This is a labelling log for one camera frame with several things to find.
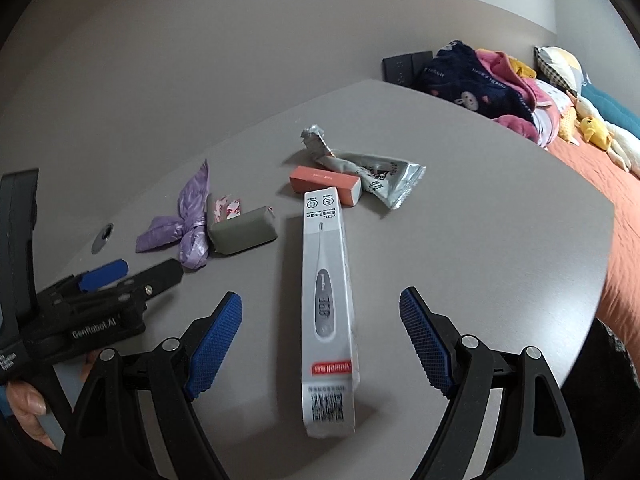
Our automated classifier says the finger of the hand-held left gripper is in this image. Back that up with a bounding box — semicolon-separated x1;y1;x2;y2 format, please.
117;259;184;307
77;259;130;292

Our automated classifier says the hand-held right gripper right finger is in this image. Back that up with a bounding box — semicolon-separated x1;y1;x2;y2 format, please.
399;286;577;480

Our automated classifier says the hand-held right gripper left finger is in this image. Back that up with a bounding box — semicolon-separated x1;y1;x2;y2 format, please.
62;291;244;480

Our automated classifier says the white thermometer box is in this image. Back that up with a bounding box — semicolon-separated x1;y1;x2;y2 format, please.
301;186;362;439

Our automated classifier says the black trash bag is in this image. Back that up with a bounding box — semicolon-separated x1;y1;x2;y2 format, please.
560;317;640;461

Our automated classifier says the person's left hand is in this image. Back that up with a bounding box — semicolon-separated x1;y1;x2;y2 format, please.
0;379;60;453

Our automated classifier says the knotted purple plastic bag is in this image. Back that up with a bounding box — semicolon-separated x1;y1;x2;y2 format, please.
136;159;211;271

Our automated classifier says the red and white wrapper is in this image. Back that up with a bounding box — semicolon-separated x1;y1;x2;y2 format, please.
209;193;244;224

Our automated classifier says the crumpled silver wrapper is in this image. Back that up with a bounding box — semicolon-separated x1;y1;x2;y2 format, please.
300;124;427;211

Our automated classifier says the small orange box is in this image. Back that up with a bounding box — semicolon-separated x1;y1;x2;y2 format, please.
289;165;362;207

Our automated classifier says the orange bed sheet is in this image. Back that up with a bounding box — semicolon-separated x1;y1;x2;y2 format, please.
547;135;640;341

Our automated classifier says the yellow dotted pillow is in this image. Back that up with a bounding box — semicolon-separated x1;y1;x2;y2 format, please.
556;107;579;144

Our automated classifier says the navy rabbit print garment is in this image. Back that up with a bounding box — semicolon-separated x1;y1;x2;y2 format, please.
412;42;534;122

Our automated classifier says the yellow duck plush toy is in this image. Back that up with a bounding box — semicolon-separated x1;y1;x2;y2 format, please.
579;116;614;152

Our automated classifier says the white goose plush toy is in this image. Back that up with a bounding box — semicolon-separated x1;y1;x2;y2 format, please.
572;95;640;177

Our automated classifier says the yellow plush garment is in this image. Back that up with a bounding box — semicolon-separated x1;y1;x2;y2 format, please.
505;57;539;79

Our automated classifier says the teal cushion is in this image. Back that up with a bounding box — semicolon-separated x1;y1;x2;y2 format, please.
580;82;640;134

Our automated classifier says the checked patchwork pillow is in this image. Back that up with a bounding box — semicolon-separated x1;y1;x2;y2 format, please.
534;46;587;97

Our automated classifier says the metal table cable grommet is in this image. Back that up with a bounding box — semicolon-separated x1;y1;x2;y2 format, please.
91;222;115;255

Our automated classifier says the black wall socket panel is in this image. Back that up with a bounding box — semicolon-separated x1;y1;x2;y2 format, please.
411;51;434;81
382;53;414;86

